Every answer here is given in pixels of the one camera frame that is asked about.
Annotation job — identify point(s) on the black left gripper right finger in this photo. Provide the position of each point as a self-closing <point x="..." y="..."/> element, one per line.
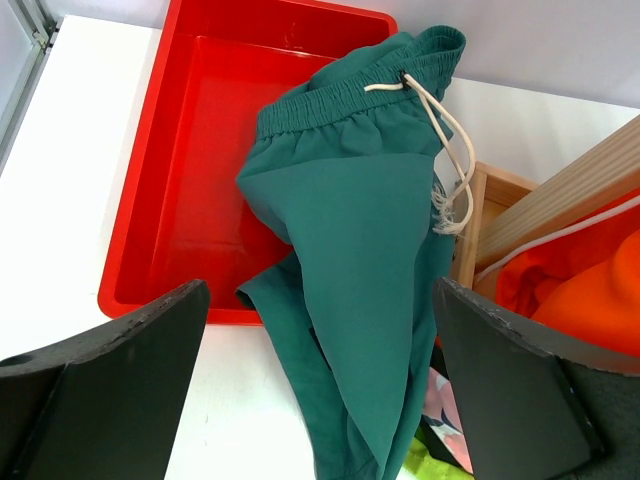
<point x="536" y="403"/>

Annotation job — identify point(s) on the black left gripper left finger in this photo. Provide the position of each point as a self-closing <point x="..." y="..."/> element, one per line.
<point x="106" y="403"/>

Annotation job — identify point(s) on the pink patterned shorts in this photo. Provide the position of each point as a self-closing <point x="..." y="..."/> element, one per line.
<point x="441" y="415"/>

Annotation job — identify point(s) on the black shorts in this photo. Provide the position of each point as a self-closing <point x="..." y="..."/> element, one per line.
<point x="432" y="443"/>

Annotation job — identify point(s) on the lime green shorts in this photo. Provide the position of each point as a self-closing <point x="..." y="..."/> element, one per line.
<point x="423" y="466"/>

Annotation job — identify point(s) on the teal drawstring shorts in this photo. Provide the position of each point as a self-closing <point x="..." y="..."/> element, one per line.
<point x="342" y="170"/>

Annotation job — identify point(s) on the orange shorts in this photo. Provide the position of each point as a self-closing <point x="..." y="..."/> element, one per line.
<point x="582" y="280"/>

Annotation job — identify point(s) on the red plastic bin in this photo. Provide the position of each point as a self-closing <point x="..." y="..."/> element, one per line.
<point x="181" y="216"/>

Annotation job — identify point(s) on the wooden clothes rack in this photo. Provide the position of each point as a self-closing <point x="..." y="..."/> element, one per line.
<point x="510" y="211"/>

